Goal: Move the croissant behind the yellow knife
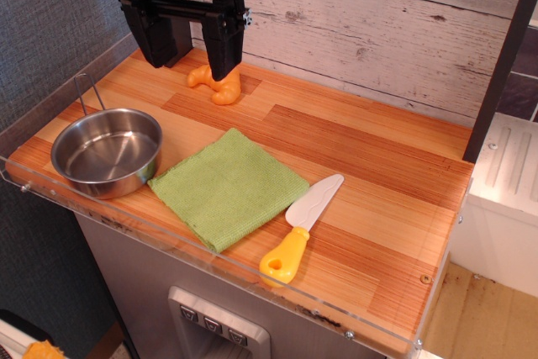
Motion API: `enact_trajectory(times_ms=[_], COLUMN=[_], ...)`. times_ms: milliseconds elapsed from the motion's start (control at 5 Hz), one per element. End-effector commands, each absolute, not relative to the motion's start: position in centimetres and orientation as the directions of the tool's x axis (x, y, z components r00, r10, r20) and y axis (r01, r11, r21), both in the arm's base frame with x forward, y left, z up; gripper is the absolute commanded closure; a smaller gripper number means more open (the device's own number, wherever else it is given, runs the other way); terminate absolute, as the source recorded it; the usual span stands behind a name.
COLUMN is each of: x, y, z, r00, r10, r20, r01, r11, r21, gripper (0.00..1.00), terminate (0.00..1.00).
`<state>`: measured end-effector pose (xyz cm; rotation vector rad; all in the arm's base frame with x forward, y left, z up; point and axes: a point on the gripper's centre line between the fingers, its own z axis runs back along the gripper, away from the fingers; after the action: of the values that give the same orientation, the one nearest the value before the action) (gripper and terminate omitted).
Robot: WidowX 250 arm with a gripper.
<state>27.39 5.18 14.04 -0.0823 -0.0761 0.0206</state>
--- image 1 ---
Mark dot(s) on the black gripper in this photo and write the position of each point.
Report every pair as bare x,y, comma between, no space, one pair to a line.
223,25

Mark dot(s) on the orange toy croissant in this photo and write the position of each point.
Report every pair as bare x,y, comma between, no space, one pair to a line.
226,91

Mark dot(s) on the stainless steel pot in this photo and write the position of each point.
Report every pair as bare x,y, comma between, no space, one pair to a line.
110,153

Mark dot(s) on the green cloth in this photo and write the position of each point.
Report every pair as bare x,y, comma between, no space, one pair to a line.
228,189

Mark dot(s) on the silver toy fridge cabinet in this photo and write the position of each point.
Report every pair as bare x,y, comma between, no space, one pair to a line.
177,307

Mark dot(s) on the orange object bottom left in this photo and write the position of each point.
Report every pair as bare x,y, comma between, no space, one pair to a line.
43,350

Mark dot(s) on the white plastic appliance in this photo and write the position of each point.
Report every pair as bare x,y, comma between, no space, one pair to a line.
495,235

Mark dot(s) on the yellow handled toy knife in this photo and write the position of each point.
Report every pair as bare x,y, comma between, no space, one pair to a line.
280,265

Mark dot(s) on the clear acrylic guard rail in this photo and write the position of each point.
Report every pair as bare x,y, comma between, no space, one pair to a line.
369,270

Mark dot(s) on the right dark frame post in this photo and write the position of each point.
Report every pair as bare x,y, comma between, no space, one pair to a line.
512,42

